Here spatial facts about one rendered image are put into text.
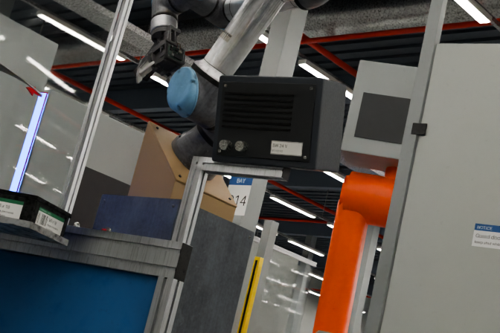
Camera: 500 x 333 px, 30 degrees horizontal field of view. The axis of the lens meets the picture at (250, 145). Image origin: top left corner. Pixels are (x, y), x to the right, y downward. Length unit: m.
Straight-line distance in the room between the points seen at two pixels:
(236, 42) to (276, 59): 6.92
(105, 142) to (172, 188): 3.85
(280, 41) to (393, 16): 2.82
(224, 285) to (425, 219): 1.13
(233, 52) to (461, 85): 1.35
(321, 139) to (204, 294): 0.66
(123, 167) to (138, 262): 4.24
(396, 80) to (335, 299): 1.42
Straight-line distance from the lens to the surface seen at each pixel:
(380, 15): 11.95
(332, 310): 5.84
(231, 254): 2.45
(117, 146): 6.27
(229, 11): 2.65
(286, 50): 9.32
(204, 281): 2.39
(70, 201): 3.57
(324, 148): 1.92
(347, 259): 5.85
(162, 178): 2.41
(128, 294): 2.08
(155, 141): 2.48
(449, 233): 3.33
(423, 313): 3.30
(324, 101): 1.91
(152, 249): 2.05
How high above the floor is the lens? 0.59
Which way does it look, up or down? 15 degrees up
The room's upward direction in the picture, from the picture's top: 14 degrees clockwise
